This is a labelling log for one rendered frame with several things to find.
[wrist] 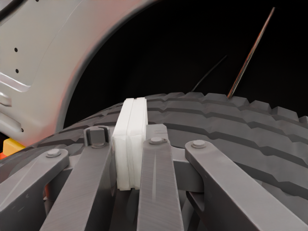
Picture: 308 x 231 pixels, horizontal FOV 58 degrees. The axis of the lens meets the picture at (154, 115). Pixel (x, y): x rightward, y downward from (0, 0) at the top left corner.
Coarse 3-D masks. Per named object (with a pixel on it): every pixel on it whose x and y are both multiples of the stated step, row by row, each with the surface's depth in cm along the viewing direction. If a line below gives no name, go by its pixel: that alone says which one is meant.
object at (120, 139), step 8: (128, 104) 18; (128, 112) 16; (120, 120) 15; (128, 120) 15; (120, 128) 14; (128, 128) 14; (112, 136) 13; (120, 136) 13; (120, 144) 13; (128, 144) 13; (120, 152) 13; (128, 152) 13; (120, 160) 13; (128, 160) 13; (120, 168) 13; (128, 168) 13; (120, 176) 13; (128, 176) 13; (120, 184) 14; (128, 184) 14
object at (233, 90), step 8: (272, 8) 67; (264, 16) 69; (272, 16) 68; (264, 24) 69; (264, 32) 69; (256, 40) 70; (256, 48) 71; (248, 56) 72; (248, 64) 73; (240, 72) 74; (240, 80) 75; (232, 88) 76; (232, 96) 77
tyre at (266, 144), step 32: (160, 96) 34; (192, 96) 31; (224, 96) 31; (192, 128) 22; (224, 128) 22; (256, 128) 23; (288, 128) 24; (0, 160) 24; (256, 160) 18; (288, 160) 20; (128, 192) 15; (288, 192) 16; (128, 224) 14; (192, 224) 13
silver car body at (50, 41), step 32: (0, 0) 168; (32, 0) 65; (64, 0) 61; (96, 0) 55; (128, 0) 52; (0, 32) 72; (32, 32) 68; (64, 32) 61; (96, 32) 57; (0, 64) 75; (32, 64) 71; (64, 64) 63; (0, 96) 75; (32, 96) 70; (0, 128) 80; (32, 128) 74
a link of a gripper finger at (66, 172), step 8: (112, 128) 16; (112, 144) 14; (112, 152) 13; (72, 160) 12; (112, 160) 13; (64, 168) 12; (72, 168) 12; (112, 168) 13; (56, 176) 12; (64, 176) 12; (112, 176) 13; (48, 184) 12; (56, 184) 12; (112, 184) 13; (48, 192) 12; (56, 192) 12
